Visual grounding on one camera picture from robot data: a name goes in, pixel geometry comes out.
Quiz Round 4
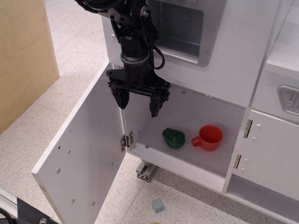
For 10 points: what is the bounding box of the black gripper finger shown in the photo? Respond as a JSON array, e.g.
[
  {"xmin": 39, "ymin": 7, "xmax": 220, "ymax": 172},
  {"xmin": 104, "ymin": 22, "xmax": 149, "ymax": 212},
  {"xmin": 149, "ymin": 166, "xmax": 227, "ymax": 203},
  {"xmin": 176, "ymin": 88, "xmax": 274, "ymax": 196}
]
[
  {"xmin": 111, "ymin": 86, "xmax": 129, "ymax": 109},
  {"xmin": 149, "ymin": 92, "xmax": 170, "ymax": 118}
]

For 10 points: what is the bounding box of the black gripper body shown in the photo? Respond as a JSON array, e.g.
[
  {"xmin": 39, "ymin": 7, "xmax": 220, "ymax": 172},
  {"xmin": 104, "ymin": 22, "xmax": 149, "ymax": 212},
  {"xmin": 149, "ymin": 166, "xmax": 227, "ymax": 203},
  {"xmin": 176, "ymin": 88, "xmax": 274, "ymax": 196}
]
[{"xmin": 106, "ymin": 58, "xmax": 171, "ymax": 96}]

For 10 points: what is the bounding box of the white low fridge door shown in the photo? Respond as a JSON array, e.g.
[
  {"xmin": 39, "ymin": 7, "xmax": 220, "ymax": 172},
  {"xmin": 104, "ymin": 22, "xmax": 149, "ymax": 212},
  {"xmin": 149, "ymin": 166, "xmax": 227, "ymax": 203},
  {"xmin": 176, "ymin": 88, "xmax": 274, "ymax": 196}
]
[{"xmin": 32, "ymin": 62, "xmax": 126, "ymax": 224}]

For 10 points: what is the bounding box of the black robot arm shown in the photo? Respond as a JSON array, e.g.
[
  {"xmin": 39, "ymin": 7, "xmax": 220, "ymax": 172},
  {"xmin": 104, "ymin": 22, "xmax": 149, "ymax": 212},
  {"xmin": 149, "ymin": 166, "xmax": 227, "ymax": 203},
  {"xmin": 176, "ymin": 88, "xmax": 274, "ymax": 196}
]
[{"xmin": 77, "ymin": 0, "xmax": 171, "ymax": 118}]

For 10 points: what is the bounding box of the green toy pepper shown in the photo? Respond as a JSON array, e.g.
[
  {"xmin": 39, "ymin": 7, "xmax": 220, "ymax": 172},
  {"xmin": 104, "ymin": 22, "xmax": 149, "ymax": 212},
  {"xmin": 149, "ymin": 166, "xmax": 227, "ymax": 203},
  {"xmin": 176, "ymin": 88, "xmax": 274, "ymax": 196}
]
[{"xmin": 162, "ymin": 128, "xmax": 185, "ymax": 149}]

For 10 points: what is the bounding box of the silver door hinge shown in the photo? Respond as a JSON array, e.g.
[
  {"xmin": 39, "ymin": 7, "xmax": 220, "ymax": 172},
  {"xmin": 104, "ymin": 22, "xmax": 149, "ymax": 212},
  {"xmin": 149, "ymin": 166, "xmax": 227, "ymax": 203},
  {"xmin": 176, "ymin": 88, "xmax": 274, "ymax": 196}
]
[{"xmin": 120, "ymin": 132, "xmax": 135, "ymax": 152}]

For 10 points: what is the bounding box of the red plastic cup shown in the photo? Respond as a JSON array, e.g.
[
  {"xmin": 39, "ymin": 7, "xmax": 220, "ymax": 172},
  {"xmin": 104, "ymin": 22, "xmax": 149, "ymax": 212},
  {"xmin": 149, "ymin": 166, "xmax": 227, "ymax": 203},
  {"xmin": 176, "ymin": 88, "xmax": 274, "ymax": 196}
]
[{"xmin": 191, "ymin": 125, "xmax": 223, "ymax": 151}]

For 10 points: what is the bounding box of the grey ice dispenser recess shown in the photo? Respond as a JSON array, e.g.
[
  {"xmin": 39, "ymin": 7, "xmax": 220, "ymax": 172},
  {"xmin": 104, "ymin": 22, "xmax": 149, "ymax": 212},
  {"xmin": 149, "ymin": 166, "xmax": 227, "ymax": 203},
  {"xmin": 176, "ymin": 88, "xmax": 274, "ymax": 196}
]
[{"xmin": 147, "ymin": 0, "xmax": 227, "ymax": 67}]

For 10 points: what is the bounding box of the aluminium extrusion foot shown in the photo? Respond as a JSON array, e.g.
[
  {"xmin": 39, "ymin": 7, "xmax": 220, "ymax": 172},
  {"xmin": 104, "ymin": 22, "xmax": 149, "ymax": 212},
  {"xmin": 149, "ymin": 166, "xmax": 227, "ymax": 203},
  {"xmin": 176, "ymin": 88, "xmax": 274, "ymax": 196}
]
[{"xmin": 136, "ymin": 161, "xmax": 158, "ymax": 183}]

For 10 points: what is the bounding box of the white toy kitchen cabinet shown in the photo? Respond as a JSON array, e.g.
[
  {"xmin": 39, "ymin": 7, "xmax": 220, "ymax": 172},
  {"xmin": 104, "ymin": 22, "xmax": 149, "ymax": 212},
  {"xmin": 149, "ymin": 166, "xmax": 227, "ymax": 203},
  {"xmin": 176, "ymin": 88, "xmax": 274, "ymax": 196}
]
[{"xmin": 100, "ymin": 0, "xmax": 299, "ymax": 224}]

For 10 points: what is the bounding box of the brass upper cabinet hinge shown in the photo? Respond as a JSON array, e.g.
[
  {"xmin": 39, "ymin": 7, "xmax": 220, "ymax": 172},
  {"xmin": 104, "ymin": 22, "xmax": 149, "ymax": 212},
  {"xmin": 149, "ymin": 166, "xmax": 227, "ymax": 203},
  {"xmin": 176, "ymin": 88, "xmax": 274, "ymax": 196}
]
[{"xmin": 243, "ymin": 119, "xmax": 252, "ymax": 138}]

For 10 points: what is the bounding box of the brass cabinet hinge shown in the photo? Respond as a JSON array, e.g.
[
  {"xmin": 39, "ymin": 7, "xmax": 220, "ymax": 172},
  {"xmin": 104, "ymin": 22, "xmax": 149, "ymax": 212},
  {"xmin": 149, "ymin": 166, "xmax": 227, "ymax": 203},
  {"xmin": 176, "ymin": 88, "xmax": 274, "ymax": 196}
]
[
  {"xmin": 243, "ymin": 119, "xmax": 252, "ymax": 138},
  {"xmin": 233, "ymin": 154, "xmax": 241, "ymax": 169}
]

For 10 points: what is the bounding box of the wooden plywood panel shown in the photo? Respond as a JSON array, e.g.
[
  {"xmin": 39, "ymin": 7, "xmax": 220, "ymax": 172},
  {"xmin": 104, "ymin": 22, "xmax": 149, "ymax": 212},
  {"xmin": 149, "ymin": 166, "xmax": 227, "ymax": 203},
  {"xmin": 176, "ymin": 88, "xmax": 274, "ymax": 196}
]
[{"xmin": 0, "ymin": 0, "xmax": 59, "ymax": 133}]

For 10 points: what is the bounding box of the brass lower cabinet hinge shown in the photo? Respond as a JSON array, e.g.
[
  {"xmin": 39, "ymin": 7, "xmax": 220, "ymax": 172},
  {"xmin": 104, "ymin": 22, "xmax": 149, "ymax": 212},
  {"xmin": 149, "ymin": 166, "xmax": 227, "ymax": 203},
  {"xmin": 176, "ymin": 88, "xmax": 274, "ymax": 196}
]
[{"xmin": 233, "ymin": 154, "xmax": 241, "ymax": 169}]

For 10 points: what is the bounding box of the grey-green foam cube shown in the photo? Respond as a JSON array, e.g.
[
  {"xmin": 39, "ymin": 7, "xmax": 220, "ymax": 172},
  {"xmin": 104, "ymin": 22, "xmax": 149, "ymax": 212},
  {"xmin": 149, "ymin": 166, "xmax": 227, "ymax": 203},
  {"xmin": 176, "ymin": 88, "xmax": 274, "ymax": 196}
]
[{"xmin": 151, "ymin": 198, "xmax": 164, "ymax": 213}]

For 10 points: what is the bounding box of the white right cabinet door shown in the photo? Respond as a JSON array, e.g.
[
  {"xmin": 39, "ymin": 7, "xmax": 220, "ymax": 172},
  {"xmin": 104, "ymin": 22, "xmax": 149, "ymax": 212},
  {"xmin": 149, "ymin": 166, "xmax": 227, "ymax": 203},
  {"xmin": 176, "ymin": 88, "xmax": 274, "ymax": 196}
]
[{"xmin": 233, "ymin": 110, "xmax": 299, "ymax": 200}]

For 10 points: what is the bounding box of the silver oven handle panel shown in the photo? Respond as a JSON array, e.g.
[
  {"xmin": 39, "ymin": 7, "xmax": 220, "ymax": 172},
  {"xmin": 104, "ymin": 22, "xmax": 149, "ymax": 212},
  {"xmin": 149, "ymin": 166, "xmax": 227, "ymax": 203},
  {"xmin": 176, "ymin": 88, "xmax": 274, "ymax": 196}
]
[{"xmin": 278, "ymin": 84, "xmax": 299, "ymax": 115}]

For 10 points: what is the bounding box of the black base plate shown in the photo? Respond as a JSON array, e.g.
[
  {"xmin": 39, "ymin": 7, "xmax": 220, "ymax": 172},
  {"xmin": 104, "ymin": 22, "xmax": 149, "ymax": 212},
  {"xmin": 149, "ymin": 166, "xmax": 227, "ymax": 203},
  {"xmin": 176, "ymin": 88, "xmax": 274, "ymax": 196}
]
[{"xmin": 0, "ymin": 198, "xmax": 58, "ymax": 224}]

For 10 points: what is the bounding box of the aluminium rail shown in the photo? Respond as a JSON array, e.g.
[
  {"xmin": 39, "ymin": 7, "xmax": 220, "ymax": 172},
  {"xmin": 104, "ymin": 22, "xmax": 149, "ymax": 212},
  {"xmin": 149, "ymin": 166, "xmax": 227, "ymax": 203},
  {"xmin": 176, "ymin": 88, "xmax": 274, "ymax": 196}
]
[{"xmin": 0, "ymin": 188, "xmax": 18, "ymax": 218}]

